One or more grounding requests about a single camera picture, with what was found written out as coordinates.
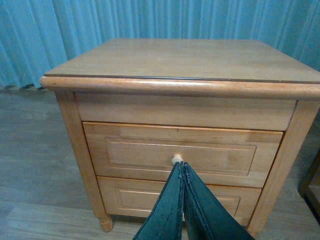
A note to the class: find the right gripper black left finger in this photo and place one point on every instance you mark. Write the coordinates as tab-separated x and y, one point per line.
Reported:
166	218

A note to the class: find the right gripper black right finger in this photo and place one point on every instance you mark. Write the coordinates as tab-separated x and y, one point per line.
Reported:
205	217

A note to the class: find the wooden top drawer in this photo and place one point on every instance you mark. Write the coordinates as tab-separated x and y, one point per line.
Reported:
230	157

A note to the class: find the wooden drawer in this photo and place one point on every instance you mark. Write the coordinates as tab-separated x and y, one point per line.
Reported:
133	197
230	157

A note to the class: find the round wooden drawer knob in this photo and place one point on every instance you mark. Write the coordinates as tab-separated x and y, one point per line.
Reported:
177	158

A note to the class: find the wooden bottom drawer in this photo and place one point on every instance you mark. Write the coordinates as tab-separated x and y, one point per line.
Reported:
133	197

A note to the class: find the dark wooden furniture right edge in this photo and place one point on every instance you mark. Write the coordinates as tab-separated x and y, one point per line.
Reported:
309	188

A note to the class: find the wooden nightstand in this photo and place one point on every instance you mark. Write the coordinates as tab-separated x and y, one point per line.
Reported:
188	83

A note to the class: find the grey pleated curtain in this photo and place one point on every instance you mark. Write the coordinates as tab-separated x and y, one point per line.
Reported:
38	35

